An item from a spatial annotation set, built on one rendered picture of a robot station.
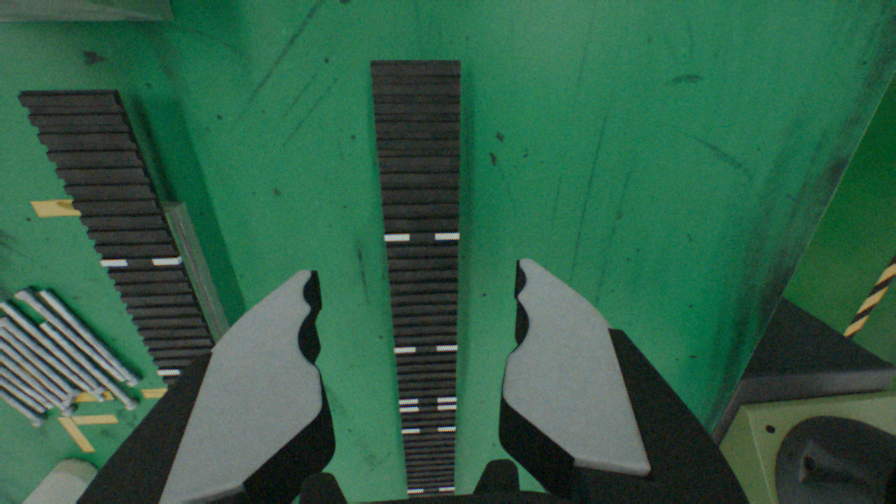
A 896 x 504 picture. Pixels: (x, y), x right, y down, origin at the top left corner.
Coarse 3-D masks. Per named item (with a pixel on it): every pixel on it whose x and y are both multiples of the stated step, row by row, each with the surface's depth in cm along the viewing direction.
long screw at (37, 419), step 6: (0, 390) 31; (6, 390) 31; (6, 396) 31; (12, 396) 32; (12, 402) 32; (18, 402) 32; (18, 408) 32; (24, 408) 32; (30, 408) 33; (30, 414) 32; (36, 414) 33; (42, 414) 33; (36, 420) 33; (42, 420) 33
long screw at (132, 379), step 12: (48, 288) 27; (48, 300) 27; (60, 300) 28; (60, 312) 28; (72, 312) 28; (72, 324) 28; (84, 336) 29; (96, 348) 29; (108, 348) 30; (108, 360) 30; (120, 360) 31; (120, 372) 31; (132, 372) 31; (132, 384) 31
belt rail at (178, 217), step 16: (176, 208) 24; (176, 224) 25; (192, 224) 26; (176, 240) 24; (192, 240) 26; (192, 256) 26; (192, 272) 25; (208, 272) 27; (208, 288) 27; (208, 304) 28; (208, 320) 27; (224, 320) 29
